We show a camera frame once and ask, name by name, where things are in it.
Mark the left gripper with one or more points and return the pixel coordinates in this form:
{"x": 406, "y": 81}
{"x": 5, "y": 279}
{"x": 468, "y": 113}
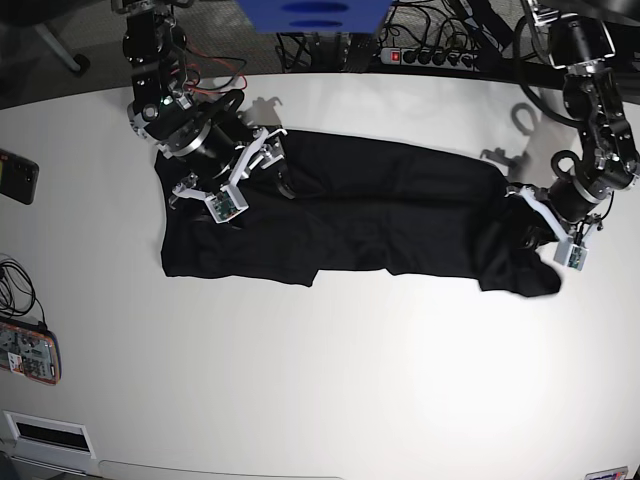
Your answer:
{"x": 566, "y": 199}

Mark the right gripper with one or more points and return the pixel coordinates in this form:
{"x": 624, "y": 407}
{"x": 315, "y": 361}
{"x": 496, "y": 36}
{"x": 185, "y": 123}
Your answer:
{"x": 208, "y": 150}

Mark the black T-shirt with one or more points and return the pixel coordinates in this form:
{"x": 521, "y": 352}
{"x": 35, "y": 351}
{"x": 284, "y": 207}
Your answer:
{"x": 367, "y": 205}

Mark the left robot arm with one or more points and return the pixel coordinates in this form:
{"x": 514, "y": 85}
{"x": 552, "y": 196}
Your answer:
{"x": 580, "y": 45}

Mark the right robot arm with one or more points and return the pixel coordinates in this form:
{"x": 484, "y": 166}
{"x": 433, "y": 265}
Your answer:
{"x": 166, "y": 88}

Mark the blue plastic stool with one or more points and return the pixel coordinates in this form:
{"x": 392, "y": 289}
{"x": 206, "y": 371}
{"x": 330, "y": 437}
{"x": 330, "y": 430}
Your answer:
{"x": 289, "y": 16}

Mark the white power strip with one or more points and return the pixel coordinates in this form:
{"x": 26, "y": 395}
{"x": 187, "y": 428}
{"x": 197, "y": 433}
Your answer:
{"x": 440, "y": 58}

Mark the black smartphone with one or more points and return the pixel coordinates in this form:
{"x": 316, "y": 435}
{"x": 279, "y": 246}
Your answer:
{"x": 18, "y": 177}

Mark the sticker at table edge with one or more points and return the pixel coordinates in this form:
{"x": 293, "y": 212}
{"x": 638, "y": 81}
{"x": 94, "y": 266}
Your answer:
{"x": 618, "y": 473}

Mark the orange blue device case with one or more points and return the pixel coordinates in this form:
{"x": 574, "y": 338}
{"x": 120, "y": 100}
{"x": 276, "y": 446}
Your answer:
{"x": 30, "y": 350}

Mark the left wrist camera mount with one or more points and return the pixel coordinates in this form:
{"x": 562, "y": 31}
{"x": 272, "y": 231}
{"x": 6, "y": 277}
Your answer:
{"x": 572, "y": 239}

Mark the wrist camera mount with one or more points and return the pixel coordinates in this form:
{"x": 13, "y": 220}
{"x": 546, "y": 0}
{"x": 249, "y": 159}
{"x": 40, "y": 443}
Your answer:
{"x": 228, "y": 202}
{"x": 572, "y": 239}

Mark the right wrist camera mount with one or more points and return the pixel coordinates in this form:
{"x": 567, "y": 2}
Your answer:
{"x": 228, "y": 202}

